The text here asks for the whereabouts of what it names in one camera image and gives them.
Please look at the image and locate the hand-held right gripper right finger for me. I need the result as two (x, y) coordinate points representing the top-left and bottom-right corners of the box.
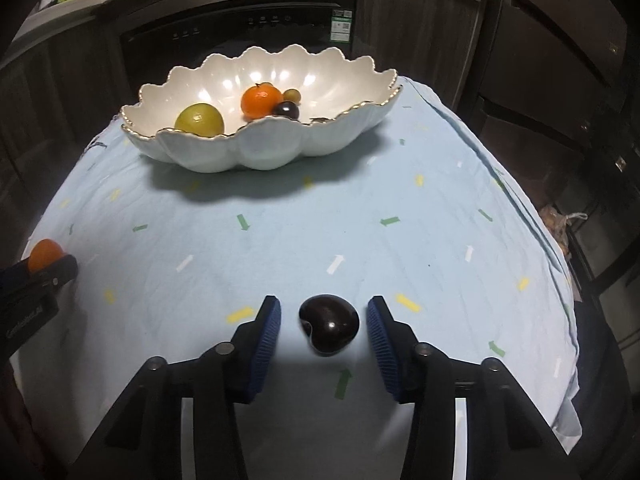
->
(366, 296), (581, 480)

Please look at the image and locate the dark cabinet with metal handles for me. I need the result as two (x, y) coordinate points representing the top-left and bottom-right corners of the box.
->
(475, 0), (640, 351)

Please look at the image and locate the black built-in dishwasher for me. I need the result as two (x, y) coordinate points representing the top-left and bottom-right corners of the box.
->
(117, 0), (358, 83)

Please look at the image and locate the large orange mandarin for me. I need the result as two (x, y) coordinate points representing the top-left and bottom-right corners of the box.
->
(240, 83), (284, 120)

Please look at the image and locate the dark wood cabinet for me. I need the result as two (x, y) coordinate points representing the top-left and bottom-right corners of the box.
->
(0, 25), (128, 221)

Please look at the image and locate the small orange mandarin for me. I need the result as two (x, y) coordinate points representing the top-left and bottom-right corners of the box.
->
(27, 239), (63, 274)

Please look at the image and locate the plastic bag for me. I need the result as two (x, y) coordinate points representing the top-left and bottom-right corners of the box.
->
(540, 204), (588, 256)

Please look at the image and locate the yellow-green citrus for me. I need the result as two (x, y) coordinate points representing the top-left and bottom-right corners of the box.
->
(174, 103), (224, 137)

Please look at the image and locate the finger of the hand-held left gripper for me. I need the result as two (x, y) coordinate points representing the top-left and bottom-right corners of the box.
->
(17, 254), (79, 295)

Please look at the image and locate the light blue patterned tablecloth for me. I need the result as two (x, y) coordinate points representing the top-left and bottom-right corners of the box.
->
(10, 76), (583, 480)

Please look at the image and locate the dark red cherry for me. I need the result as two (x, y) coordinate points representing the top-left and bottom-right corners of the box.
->
(298, 295), (361, 357)

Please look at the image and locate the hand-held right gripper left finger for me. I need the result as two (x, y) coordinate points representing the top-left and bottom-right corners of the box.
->
(87, 295), (282, 480)

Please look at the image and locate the dark wood cabinet door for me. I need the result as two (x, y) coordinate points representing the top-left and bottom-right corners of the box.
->
(359, 0), (485, 111)

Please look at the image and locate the green white label sticker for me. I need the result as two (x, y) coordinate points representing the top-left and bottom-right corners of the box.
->
(331, 9), (353, 45)

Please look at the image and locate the white shell-shaped bowl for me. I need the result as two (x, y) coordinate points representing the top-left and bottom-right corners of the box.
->
(120, 44), (403, 175)

